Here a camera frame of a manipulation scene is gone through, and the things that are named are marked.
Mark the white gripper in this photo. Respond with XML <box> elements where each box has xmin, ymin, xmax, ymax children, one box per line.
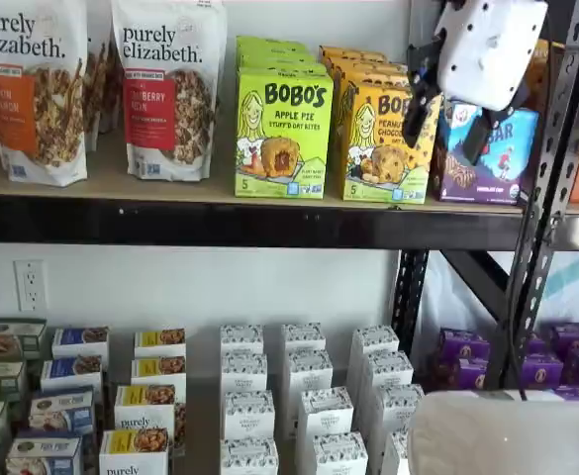
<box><xmin>401</xmin><ymin>0</ymin><xmax>550</xmax><ymax>168</ymax></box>

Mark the green Bobo's apple pie box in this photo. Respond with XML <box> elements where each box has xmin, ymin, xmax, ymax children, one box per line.
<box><xmin>237</xmin><ymin>47</ymin><xmax>319</xmax><ymax>65</ymax></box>
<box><xmin>234</xmin><ymin>66</ymin><xmax>334</xmax><ymax>201</ymax></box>
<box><xmin>238</xmin><ymin>58</ymin><xmax>328</xmax><ymax>76</ymax></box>
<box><xmin>235</xmin><ymin>35</ymin><xmax>311</xmax><ymax>54</ymax></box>

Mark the blue Zbar box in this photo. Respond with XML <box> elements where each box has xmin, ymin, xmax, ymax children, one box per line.
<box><xmin>431</xmin><ymin>98</ymin><xmax>541</xmax><ymax>203</ymax></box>

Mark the yellow Bobo's peanut butter box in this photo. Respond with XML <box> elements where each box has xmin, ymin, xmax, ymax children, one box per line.
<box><xmin>340</xmin><ymin>78</ymin><xmax>441</xmax><ymax>204</ymax></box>
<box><xmin>323</xmin><ymin>53</ymin><xmax>405</xmax><ymax>74</ymax></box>
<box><xmin>331</xmin><ymin>63</ymin><xmax>412</xmax><ymax>86</ymax></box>
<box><xmin>318</xmin><ymin>45</ymin><xmax>388</xmax><ymax>63</ymax></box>

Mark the brown snack box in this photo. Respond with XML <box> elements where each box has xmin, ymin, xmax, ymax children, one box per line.
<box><xmin>522</xmin><ymin>39</ymin><xmax>566</xmax><ymax>113</ymax></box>

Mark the white patterned pantry box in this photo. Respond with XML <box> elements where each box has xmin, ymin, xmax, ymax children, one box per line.
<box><xmin>220</xmin><ymin>351</ymin><xmax>269</xmax><ymax>397</ymax></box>
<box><xmin>382</xmin><ymin>428</ymin><xmax>422</xmax><ymax>475</ymax></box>
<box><xmin>372</xmin><ymin>382</ymin><xmax>430</xmax><ymax>456</ymax></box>
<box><xmin>310</xmin><ymin>430</ymin><xmax>370</xmax><ymax>475</ymax></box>
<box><xmin>223</xmin><ymin>390</ymin><xmax>277</xmax><ymax>441</ymax></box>
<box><xmin>285</xmin><ymin>347</ymin><xmax>335</xmax><ymax>397</ymax></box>
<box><xmin>349</xmin><ymin>326</ymin><xmax>401</xmax><ymax>392</ymax></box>
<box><xmin>359</xmin><ymin>349</ymin><xmax>416</xmax><ymax>412</ymax></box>
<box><xmin>296</xmin><ymin>386</ymin><xmax>355</xmax><ymax>446</ymax></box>
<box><xmin>281</xmin><ymin>322</ymin><xmax>328</xmax><ymax>358</ymax></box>
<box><xmin>219</xmin><ymin>324</ymin><xmax>266</xmax><ymax>358</ymax></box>
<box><xmin>219</xmin><ymin>436</ymin><xmax>281</xmax><ymax>475</ymax></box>

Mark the black shelf beam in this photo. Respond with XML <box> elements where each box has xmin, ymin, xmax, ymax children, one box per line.
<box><xmin>0</xmin><ymin>193</ymin><xmax>531</xmax><ymax>250</ymax></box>

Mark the yellow white granola box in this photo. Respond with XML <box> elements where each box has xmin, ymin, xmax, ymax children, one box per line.
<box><xmin>130</xmin><ymin>354</ymin><xmax>188</xmax><ymax>392</ymax></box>
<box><xmin>98</xmin><ymin>427</ymin><xmax>171</xmax><ymax>475</ymax></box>
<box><xmin>133</xmin><ymin>327</ymin><xmax>188</xmax><ymax>360</ymax></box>
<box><xmin>114</xmin><ymin>384</ymin><xmax>178</xmax><ymax>441</ymax></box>

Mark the small blue food box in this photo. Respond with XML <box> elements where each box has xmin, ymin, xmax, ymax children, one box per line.
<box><xmin>50</xmin><ymin>325</ymin><xmax>111</xmax><ymax>370</ymax></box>
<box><xmin>40</xmin><ymin>354</ymin><xmax>104</xmax><ymax>402</ymax></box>
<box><xmin>28</xmin><ymin>387</ymin><xmax>97</xmax><ymax>437</ymax></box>
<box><xmin>5</xmin><ymin>433</ymin><xmax>84</xmax><ymax>475</ymax></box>

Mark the grey perforated rack upright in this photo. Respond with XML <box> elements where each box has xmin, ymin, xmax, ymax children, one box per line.
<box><xmin>506</xmin><ymin>0</ymin><xmax>579</xmax><ymax>393</ymax></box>

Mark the black diagonal rack brace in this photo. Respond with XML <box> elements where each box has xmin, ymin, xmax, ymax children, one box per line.
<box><xmin>438</xmin><ymin>246</ymin><xmax>514</xmax><ymax>309</ymax></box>

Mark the black perforated rack upright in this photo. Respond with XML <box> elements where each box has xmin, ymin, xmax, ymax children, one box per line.
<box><xmin>391</xmin><ymin>248</ymin><xmax>430</xmax><ymax>350</ymax></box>

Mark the red label granola bag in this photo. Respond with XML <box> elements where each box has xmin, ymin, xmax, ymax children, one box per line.
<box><xmin>110</xmin><ymin>0</ymin><xmax>229</xmax><ymax>183</ymax></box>

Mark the orange label granola bag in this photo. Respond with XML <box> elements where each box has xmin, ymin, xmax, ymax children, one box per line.
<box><xmin>0</xmin><ymin>0</ymin><xmax>90</xmax><ymax>188</ymax></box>

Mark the white wall outlet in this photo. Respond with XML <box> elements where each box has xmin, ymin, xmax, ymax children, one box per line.
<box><xmin>13</xmin><ymin>258</ymin><xmax>48</xmax><ymax>314</ymax></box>

